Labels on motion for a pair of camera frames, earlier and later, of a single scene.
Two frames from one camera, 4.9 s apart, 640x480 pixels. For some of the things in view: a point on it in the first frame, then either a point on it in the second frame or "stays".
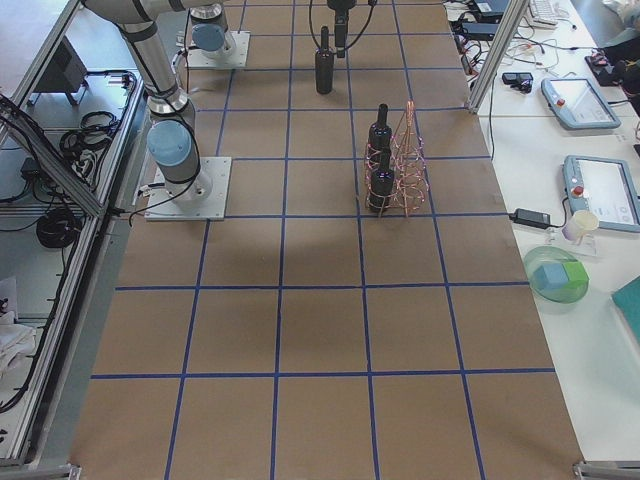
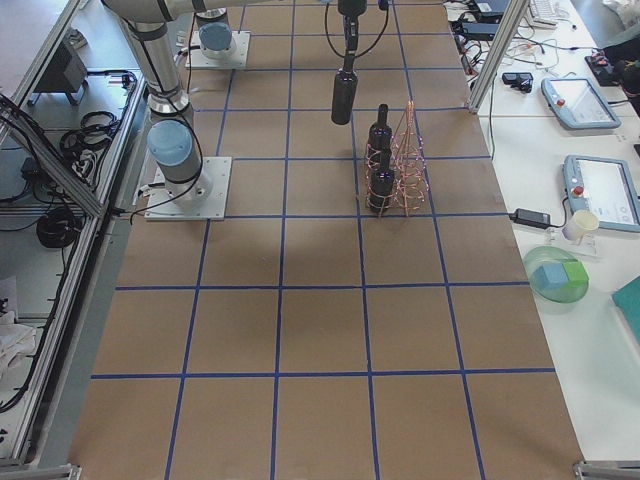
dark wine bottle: x=324 y=65 to x=343 y=96
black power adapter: x=531 y=218 stays
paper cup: x=580 y=222 stays
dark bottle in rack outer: x=382 y=184 stays
